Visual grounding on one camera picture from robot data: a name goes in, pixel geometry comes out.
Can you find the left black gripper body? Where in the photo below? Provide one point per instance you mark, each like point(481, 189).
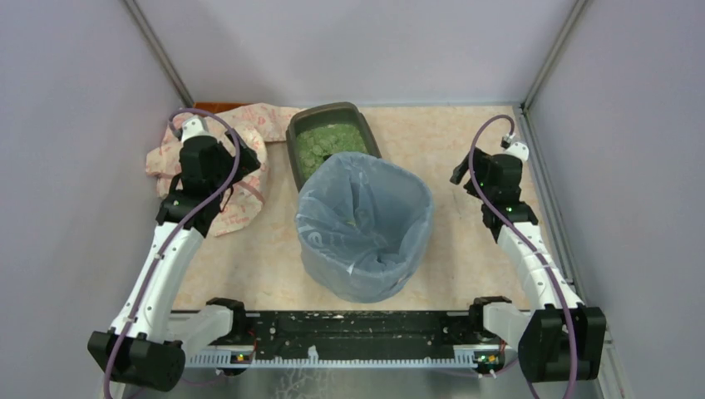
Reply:
point(242, 163)

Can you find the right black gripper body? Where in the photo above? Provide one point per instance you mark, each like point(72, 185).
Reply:
point(460, 171)

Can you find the blue plastic bin liner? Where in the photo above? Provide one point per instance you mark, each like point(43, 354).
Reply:
point(363, 224)

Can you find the dark green litter box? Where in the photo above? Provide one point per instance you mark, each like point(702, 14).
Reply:
point(333, 113)

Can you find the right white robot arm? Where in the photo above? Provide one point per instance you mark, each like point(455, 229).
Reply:
point(560, 337)

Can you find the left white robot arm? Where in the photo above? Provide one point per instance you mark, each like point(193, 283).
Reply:
point(139, 348)

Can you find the green litter pellets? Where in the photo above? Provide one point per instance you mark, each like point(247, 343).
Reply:
point(319, 143)

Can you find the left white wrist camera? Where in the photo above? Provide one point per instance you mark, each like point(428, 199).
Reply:
point(193, 127)

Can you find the aluminium frame rail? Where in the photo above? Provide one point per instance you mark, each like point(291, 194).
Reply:
point(482, 361)

